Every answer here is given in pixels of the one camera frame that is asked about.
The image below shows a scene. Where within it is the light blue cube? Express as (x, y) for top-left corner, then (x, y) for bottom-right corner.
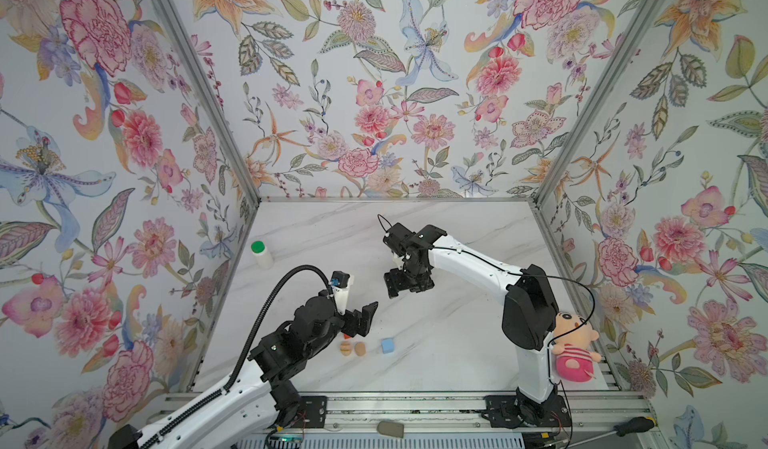
(381, 338), (395, 354)

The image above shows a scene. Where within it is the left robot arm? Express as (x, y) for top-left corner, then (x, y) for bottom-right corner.
(108, 295), (378, 448)

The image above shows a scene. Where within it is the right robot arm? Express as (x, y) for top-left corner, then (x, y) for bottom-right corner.
(383, 223), (559, 428)

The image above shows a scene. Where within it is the white bottle green cap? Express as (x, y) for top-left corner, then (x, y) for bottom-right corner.
(250, 240), (274, 270)

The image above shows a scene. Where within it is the grey oval tag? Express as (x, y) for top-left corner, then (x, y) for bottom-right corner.
(376, 420), (405, 439)

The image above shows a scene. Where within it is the pink plush doll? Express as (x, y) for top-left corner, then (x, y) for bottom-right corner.
(551, 312), (602, 383)

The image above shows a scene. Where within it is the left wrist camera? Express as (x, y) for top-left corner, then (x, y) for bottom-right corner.
(330, 270), (354, 315)

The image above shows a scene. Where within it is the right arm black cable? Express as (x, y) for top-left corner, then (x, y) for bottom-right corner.
(376, 213), (597, 444)

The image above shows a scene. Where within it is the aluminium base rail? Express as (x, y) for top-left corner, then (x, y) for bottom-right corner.
(161, 391), (658, 438)

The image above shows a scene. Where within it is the black handled screwdriver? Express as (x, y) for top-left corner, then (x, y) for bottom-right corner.
(566, 417), (656, 448)

